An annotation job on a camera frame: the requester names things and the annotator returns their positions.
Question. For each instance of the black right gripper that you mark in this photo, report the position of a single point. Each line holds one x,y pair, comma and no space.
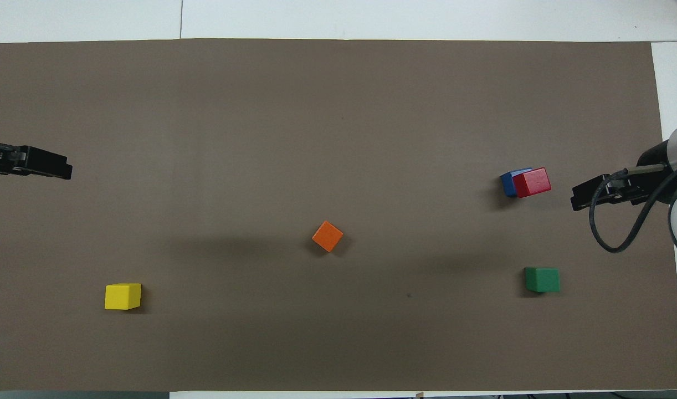
654,172

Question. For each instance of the red wooden block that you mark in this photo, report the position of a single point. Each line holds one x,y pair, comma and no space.
532,183

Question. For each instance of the blue wooden block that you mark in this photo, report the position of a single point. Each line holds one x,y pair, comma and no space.
507,183

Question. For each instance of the green wooden block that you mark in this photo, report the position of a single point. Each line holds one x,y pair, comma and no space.
542,280

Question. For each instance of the yellow wooden block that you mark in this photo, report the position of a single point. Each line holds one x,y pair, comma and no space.
122,296

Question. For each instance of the orange wooden block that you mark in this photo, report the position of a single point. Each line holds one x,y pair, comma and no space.
327,236

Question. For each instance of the brown table mat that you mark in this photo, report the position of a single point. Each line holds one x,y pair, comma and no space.
338,111

